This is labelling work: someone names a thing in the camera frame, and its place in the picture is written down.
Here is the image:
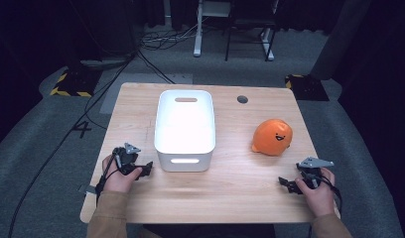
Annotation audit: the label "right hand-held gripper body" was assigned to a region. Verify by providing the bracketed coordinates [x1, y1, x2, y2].
[295, 156, 336, 190]

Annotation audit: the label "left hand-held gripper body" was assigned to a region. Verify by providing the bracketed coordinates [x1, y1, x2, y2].
[112, 142, 142, 177]

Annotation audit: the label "person's left hand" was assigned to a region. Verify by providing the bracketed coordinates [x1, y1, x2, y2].
[101, 154, 144, 194]

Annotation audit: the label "person's right hand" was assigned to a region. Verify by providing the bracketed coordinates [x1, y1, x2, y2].
[295, 167, 337, 218]

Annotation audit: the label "orange smiling plush toy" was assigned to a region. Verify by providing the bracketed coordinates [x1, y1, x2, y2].
[250, 118, 294, 157]

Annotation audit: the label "white plastic storage bin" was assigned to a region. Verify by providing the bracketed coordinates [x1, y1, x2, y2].
[153, 89, 217, 174]

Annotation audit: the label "person's dark lap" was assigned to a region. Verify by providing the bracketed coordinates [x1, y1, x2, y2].
[141, 223, 277, 238]

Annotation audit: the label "yellow black striped stand base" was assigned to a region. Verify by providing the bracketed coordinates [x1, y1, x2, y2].
[49, 66, 103, 99]
[284, 73, 331, 102]

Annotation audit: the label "white desk leg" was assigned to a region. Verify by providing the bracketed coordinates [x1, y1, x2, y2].
[260, 27, 276, 62]
[193, 0, 205, 59]

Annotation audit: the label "right hand-held gripper black cable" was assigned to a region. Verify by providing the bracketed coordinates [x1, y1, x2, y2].
[314, 174, 343, 215]

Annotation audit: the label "hand-held gripper black cable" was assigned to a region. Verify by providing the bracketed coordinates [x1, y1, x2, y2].
[314, 174, 343, 215]
[94, 147, 123, 207]

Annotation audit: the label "left hand-held gripper black cable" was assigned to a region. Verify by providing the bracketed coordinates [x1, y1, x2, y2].
[94, 147, 123, 207]

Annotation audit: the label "grey metal table bracket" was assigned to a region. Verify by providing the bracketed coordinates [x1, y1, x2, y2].
[77, 183, 97, 196]

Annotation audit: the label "long black floor cable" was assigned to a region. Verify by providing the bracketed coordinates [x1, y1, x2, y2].
[6, 49, 142, 238]

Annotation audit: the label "bundle of floor cables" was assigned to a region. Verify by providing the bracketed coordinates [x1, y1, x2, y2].
[137, 19, 200, 53]

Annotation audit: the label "black metal chair frame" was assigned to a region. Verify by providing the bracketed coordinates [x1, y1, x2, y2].
[223, 0, 278, 62]

